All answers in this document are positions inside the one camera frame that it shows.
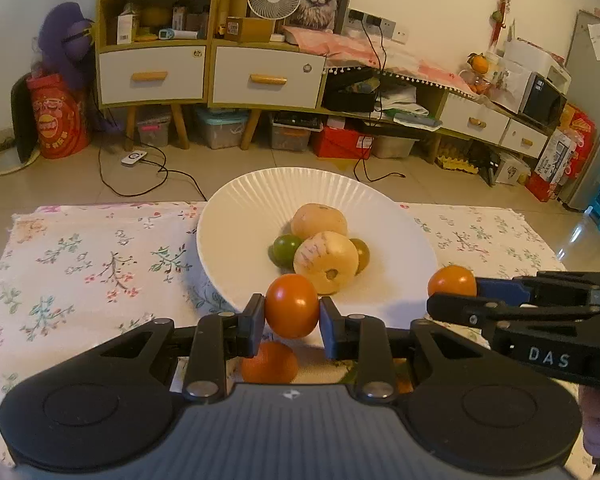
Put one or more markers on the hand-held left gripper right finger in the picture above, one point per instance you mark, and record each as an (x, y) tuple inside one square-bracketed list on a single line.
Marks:
[(326, 325)]

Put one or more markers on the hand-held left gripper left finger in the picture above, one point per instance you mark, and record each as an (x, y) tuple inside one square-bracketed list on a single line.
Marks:
[(254, 323)]

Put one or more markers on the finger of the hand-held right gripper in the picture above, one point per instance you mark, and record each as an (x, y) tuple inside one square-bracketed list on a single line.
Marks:
[(460, 310), (500, 290)]

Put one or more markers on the orange persimmon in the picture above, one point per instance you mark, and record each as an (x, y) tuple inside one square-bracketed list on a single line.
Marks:
[(451, 282), (292, 305)]

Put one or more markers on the large yellow grapefruit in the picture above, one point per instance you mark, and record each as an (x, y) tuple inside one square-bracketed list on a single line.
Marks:
[(325, 262)]

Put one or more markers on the green lime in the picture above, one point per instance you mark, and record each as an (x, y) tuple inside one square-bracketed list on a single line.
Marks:
[(363, 255), (284, 251)]

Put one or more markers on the white plate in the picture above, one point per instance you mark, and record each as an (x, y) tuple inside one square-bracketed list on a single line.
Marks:
[(240, 220)]

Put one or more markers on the small yellow grapefruit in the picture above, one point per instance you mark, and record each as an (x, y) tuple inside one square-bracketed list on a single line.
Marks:
[(319, 220)]

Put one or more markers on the orange tangerine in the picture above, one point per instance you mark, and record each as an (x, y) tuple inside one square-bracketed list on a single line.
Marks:
[(270, 363)]

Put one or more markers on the tangerine with green leaves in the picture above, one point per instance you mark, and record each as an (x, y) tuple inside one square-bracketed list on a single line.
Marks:
[(404, 385)]

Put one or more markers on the yellow egg carton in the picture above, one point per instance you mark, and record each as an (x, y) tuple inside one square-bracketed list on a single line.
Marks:
[(457, 164)]

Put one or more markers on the floral tablecloth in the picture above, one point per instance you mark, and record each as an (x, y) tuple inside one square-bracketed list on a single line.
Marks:
[(95, 270)]

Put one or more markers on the pale storage box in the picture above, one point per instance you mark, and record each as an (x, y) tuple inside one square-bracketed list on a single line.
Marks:
[(394, 146)]

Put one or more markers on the red printed box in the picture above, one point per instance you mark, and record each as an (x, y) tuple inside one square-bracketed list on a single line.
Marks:
[(577, 130)]

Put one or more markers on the clear box with orange contents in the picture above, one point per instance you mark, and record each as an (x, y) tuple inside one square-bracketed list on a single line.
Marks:
[(294, 135)]

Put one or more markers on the microwave oven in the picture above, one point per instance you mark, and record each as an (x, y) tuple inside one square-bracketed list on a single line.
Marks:
[(540, 100)]

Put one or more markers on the clear storage box blue lid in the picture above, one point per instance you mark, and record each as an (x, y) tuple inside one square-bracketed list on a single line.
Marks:
[(221, 130)]

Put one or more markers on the grey fridge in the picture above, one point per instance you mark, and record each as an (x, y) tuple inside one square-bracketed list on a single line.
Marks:
[(592, 110)]

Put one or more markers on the small white floor device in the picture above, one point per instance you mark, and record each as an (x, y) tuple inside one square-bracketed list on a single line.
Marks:
[(134, 159)]

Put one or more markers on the orange on cabinet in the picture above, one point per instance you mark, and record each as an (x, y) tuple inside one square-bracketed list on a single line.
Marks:
[(478, 63)]

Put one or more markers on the black bag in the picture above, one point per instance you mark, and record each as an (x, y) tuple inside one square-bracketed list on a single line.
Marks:
[(350, 92)]

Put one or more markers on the yellow cabinet with white drawer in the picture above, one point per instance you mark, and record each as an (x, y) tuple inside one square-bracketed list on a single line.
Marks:
[(152, 77), (267, 80)]

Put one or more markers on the pink cloth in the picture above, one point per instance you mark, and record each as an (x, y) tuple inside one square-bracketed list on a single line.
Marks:
[(360, 50)]

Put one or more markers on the red printed bag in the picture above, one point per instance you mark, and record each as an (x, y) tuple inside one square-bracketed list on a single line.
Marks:
[(57, 117)]

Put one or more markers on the red hanging decoration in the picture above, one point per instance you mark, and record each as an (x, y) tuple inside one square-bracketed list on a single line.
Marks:
[(502, 0)]

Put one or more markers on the brown cardboard box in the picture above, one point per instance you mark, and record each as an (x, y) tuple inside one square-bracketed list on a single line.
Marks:
[(247, 29)]

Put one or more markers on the black panel on white base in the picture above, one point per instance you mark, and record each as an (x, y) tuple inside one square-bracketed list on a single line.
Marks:
[(22, 125)]

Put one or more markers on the purple plush toy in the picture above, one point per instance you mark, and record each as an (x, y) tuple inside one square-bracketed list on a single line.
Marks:
[(65, 40)]

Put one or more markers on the white wall sockets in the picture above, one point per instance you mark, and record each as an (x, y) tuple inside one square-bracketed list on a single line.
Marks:
[(380, 25)]

